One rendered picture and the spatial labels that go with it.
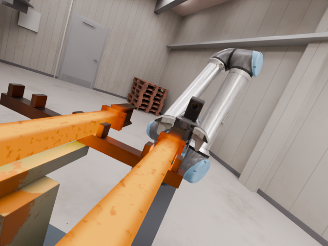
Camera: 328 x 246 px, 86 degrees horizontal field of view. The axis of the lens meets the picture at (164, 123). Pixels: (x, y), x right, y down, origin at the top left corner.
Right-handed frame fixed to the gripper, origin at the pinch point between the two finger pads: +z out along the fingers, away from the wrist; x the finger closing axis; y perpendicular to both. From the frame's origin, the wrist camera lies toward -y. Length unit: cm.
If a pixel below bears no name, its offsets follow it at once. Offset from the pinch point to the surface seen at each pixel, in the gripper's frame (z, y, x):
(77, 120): 25.5, -0.7, 11.6
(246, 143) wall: -306, 38, -110
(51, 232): 18.6, 26.5, 15.3
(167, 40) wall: -672, -169, 214
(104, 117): 19.8, -0.7, 11.2
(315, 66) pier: -255, -108, -130
